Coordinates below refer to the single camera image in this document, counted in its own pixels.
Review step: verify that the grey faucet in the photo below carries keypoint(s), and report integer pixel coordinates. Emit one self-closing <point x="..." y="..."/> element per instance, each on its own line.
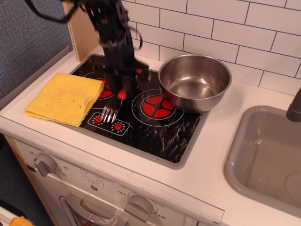
<point x="294" y="110"/>

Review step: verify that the left grey oven knob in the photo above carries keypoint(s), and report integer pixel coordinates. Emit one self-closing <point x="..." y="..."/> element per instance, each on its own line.
<point x="45" y="164"/>

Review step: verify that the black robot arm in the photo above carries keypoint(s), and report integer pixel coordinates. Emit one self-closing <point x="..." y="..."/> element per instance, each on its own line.
<point x="110" y="19"/>

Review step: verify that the black toy stove top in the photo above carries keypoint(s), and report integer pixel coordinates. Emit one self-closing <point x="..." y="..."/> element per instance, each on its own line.
<point x="147" y="126"/>

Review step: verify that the orange cloth at corner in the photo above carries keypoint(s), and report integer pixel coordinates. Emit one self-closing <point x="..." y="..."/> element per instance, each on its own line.
<point x="20" y="221"/>

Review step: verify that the wooden side post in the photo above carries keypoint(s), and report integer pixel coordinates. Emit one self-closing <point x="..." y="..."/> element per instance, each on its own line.
<point x="83" y="35"/>

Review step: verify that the red handled metal fork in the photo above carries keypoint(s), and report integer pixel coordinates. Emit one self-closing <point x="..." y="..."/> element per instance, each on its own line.
<point x="113" y="106"/>

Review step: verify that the grey sink basin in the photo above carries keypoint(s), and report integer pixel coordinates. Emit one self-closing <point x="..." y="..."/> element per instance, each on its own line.
<point x="264" y="160"/>

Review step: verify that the grey oven knob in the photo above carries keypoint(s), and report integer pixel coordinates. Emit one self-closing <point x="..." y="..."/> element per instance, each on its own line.
<point x="139" y="207"/>
<point x="45" y="164"/>

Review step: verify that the yellow folded cloth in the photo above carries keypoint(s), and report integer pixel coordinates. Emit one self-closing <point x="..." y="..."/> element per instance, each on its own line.
<point x="65" y="99"/>

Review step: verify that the grey oven door handle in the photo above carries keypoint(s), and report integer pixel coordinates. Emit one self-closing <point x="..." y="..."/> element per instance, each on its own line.
<point x="92" y="212"/>

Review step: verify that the right grey oven knob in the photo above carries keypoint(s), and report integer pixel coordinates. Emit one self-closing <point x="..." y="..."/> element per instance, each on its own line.
<point x="139" y="207"/>

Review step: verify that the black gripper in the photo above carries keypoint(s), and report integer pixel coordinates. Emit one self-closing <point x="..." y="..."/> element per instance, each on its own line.
<point x="121" y="59"/>

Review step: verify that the stainless steel pot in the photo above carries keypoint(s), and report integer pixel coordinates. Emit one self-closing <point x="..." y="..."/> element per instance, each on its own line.
<point x="194" y="83"/>

